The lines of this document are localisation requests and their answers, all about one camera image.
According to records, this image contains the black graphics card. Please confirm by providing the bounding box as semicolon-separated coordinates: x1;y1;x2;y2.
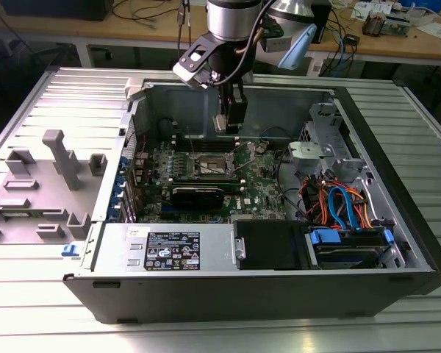
168;185;226;213

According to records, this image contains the metal socket cover frame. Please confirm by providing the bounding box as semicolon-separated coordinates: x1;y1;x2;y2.
226;140;258;176

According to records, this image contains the printed paper sheet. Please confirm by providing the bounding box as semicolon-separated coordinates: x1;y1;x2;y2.
352;0;401;19

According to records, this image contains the grey USB cable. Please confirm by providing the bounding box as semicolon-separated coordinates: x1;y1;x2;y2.
176;0;193;43

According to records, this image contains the hard disk in blue carrier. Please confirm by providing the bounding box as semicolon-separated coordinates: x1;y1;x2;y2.
308;227;396;269

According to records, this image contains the black office chair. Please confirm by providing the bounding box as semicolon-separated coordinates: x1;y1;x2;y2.
0;35;78;126

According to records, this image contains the metal heat sink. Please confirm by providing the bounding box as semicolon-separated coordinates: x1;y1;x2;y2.
363;10;389;38

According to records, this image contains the long black wire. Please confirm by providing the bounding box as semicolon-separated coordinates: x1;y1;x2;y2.
276;149;312;224

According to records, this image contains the silver drive cage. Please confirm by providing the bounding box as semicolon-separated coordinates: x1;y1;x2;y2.
297;101;370;185

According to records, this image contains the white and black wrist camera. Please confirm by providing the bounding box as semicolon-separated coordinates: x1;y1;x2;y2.
171;32;222;90

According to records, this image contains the silver CPU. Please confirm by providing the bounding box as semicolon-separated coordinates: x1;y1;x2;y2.
212;113;229;133

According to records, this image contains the green motherboard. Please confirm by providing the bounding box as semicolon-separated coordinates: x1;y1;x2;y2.
132;138;292;225

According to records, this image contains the open black PC case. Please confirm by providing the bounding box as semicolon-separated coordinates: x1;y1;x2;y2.
62;76;441;325

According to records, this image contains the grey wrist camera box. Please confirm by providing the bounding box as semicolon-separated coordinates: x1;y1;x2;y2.
261;17;292;53

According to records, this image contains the tall black box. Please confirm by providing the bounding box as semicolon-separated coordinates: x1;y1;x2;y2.
311;0;332;44

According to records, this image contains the silver power supply unit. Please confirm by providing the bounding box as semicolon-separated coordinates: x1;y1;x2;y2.
81;222;240;273

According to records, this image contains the grey hardware part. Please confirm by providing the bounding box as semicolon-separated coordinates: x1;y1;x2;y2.
384;14;412;36

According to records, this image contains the blue network cable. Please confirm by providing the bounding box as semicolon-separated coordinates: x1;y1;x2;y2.
336;29;350;73

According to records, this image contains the dark fan wire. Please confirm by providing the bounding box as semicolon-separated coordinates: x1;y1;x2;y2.
262;125;292;143

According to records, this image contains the orange wire bundle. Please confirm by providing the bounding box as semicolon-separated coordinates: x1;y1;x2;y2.
301;179;374;229

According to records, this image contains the thin metal locking lever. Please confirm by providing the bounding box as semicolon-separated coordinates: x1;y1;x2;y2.
233;156;257;176
185;126;198;157

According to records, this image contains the long wooden desk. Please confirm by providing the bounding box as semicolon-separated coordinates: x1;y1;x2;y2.
0;0;441;69

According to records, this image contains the wide black box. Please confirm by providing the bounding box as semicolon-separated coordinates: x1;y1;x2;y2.
0;0;115;22

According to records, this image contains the blue expansion slot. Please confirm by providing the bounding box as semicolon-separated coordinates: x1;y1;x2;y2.
160;205;192;218

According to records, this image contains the blue flat wire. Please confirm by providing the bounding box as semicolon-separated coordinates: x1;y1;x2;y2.
328;185;362;232

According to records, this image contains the grey parts rack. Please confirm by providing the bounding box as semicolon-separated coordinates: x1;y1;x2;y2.
0;128;110;246

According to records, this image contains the black plastic shroud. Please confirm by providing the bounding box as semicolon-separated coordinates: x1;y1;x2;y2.
233;219;310;271

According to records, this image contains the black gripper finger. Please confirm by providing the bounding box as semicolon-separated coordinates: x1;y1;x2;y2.
226;84;250;135
220;82;232;118

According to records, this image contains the white paper sheet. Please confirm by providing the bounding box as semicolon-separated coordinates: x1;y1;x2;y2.
417;21;441;40

